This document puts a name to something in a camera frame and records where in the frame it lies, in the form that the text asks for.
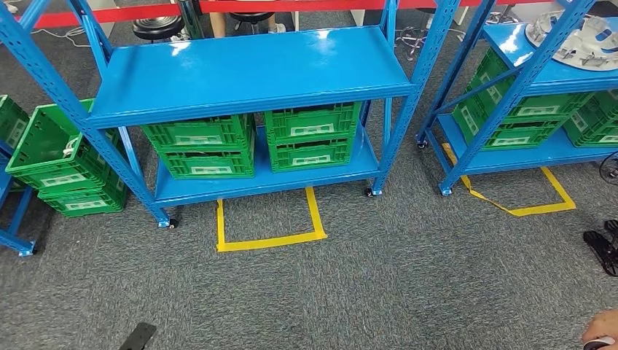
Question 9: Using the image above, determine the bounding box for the black round swivel stool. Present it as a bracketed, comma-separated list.
[133, 15, 185, 44]
[229, 11, 275, 35]
[396, 7, 438, 61]

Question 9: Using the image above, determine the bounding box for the red barrier belt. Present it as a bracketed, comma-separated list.
[14, 4, 182, 30]
[198, 0, 556, 15]

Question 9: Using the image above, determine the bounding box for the yellow floor tape line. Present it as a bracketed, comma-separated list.
[442, 142, 576, 217]

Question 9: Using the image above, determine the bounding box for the silver wheel hubcap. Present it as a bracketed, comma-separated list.
[525, 9, 618, 72]

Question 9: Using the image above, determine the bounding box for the humanoid robot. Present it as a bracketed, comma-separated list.
[582, 150, 618, 279]

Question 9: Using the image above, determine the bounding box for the standing person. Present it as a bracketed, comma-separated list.
[582, 308, 618, 346]

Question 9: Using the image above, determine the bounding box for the dark glossy barrier post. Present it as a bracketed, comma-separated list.
[176, 0, 206, 41]

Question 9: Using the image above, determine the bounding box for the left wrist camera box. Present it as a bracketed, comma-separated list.
[118, 322, 158, 350]

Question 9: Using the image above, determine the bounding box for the white coiled cable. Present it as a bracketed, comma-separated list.
[61, 135, 83, 158]

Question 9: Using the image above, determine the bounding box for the white floor cable bundle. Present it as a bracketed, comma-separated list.
[31, 26, 93, 50]

